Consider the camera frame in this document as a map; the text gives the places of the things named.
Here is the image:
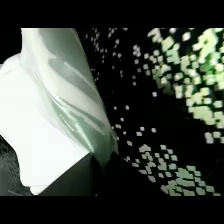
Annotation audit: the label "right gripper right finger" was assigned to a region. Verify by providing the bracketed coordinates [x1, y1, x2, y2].
[100, 150, 161, 197]

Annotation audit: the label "white long-sleeved shirt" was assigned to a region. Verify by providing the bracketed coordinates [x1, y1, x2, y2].
[0, 28, 120, 196]

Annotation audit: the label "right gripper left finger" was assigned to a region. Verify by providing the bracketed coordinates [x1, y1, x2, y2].
[39, 152, 103, 197]

